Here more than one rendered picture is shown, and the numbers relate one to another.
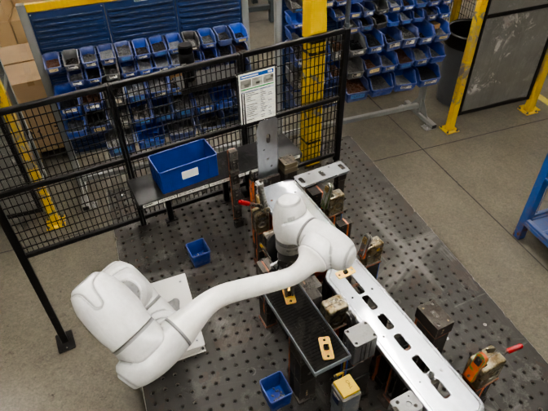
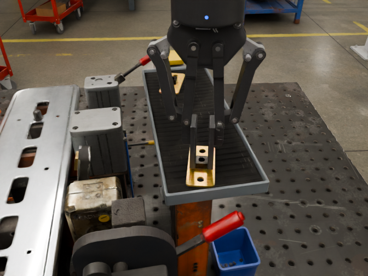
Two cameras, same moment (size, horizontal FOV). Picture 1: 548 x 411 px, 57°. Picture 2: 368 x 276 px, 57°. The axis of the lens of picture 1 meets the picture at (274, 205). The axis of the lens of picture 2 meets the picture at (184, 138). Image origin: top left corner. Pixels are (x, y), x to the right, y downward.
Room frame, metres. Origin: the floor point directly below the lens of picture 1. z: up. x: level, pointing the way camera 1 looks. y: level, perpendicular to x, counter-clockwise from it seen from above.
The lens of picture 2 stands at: (1.49, 0.03, 1.48)
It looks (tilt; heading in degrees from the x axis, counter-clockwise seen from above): 37 degrees down; 196
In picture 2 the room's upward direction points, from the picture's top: straight up
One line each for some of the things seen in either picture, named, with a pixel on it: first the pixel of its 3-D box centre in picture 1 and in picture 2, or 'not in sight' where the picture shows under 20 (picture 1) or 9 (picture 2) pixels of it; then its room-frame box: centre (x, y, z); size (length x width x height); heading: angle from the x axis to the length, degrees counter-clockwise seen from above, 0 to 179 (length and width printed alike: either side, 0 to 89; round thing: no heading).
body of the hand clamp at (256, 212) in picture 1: (261, 236); not in sight; (1.71, 0.06, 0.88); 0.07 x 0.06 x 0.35; 117
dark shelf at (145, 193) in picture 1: (217, 168); not in sight; (2.09, 0.29, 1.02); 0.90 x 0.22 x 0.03; 117
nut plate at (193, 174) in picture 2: (289, 293); (201, 162); (1.14, -0.05, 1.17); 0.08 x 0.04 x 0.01; 11
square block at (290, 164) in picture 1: (287, 186); not in sight; (2.09, -0.08, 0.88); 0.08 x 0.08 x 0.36; 27
